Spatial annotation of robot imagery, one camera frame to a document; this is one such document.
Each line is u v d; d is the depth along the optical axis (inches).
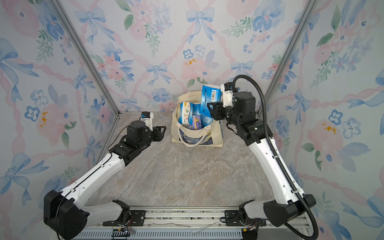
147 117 26.1
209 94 24.3
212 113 23.5
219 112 22.4
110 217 24.2
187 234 27.7
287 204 14.8
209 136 35.4
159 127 27.1
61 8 27.5
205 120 34.7
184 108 33.2
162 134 28.8
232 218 29.5
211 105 23.2
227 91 21.4
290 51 33.0
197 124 33.7
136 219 29.0
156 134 26.7
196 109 35.5
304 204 14.4
